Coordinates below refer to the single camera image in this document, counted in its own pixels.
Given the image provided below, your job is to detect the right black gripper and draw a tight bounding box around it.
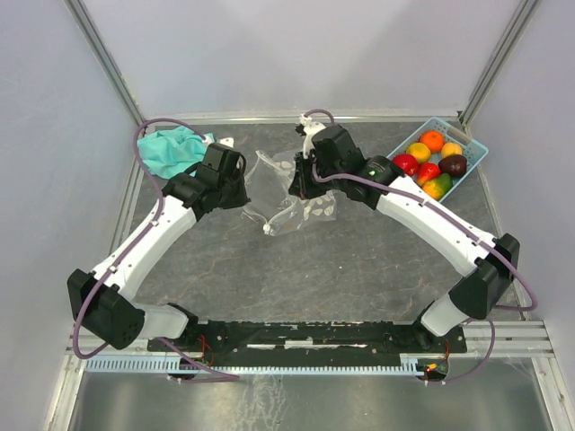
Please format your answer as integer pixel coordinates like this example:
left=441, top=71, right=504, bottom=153
left=287, top=150, right=343, bottom=201

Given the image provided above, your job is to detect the clear dotted zip bag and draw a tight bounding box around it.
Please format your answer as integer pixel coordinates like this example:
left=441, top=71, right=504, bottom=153
left=243, top=150, right=337, bottom=236

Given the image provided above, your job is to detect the red apple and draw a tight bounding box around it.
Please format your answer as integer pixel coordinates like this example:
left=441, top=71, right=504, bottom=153
left=393, top=154, right=420, bottom=177

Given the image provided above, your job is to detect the green orange mango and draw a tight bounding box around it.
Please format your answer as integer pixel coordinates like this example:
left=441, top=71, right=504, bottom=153
left=422, top=173, right=453, bottom=201

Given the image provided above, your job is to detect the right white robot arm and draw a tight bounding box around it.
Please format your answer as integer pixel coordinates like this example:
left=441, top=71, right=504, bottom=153
left=288, top=120, right=520, bottom=351

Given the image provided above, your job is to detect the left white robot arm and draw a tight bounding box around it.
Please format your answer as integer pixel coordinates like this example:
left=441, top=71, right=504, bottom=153
left=66, top=137, right=249, bottom=350

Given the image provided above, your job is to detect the teal crumpled cloth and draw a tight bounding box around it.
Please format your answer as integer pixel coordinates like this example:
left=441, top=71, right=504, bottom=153
left=137, top=126, right=208, bottom=180

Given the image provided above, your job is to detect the yellow orange fruit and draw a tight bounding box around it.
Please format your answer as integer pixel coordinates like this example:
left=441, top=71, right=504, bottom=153
left=405, top=142, right=432, bottom=164

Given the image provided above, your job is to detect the red strawberry pear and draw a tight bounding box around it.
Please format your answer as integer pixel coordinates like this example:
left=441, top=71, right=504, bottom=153
left=416, top=162, right=441, bottom=187

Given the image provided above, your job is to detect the orange tangerine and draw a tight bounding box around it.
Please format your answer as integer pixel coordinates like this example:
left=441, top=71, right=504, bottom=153
left=419, top=130, right=445, bottom=154

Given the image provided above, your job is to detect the dark purple avocado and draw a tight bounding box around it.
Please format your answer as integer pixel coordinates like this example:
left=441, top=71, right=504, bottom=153
left=438, top=154, right=467, bottom=179

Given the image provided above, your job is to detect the light blue plastic basket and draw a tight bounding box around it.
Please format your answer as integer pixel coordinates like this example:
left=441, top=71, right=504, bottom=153
left=387, top=117, right=489, bottom=202

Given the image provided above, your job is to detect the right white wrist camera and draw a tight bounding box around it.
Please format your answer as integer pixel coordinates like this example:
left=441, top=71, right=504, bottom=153
left=296, top=114, right=326, bottom=159

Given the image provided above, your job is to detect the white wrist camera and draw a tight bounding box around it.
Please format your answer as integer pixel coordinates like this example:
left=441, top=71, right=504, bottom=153
left=202, top=133, right=234, bottom=148
left=296, top=114, right=326, bottom=159

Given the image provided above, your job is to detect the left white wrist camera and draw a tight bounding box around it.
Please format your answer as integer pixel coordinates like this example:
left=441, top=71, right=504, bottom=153
left=202, top=133, right=234, bottom=148

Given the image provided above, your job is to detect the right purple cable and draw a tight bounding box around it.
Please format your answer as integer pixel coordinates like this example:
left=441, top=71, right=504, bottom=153
left=303, top=108, right=538, bottom=385

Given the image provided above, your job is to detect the purple cable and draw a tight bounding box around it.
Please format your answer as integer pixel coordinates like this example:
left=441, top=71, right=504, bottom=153
left=72, top=118, right=241, bottom=383
left=303, top=108, right=538, bottom=385

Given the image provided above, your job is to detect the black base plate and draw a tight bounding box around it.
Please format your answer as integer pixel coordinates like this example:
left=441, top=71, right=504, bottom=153
left=171, top=321, right=467, bottom=369

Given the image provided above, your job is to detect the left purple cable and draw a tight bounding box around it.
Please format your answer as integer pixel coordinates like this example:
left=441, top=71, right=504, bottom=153
left=72, top=118, right=241, bottom=383

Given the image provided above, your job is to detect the light blue cable duct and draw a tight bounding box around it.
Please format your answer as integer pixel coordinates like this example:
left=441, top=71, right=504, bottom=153
left=84, top=355, right=424, bottom=377

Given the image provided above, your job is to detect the aluminium frame rail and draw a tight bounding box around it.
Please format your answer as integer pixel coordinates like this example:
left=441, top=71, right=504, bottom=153
left=78, top=321, right=554, bottom=357

